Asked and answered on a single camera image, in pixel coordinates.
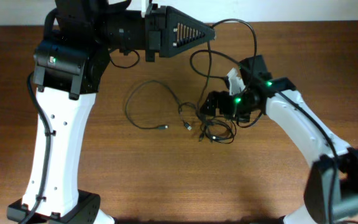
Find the black USB cable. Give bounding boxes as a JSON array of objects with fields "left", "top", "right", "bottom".
[
  {"left": 196, "top": 40, "right": 237, "bottom": 144},
  {"left": 178, "top": 102, "right": 237, "bottom": 144},
  {"left": 124, "top": 80, "right": 198, "bottom": 131}
]

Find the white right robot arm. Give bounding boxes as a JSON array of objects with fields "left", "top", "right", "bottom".
[{"left": 200, "top": 55, "right": 358, "bottom": 223}]

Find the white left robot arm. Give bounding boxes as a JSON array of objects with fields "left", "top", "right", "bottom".
[{"left": 7, "top": 0, "right": 216, "bottom": 223}]

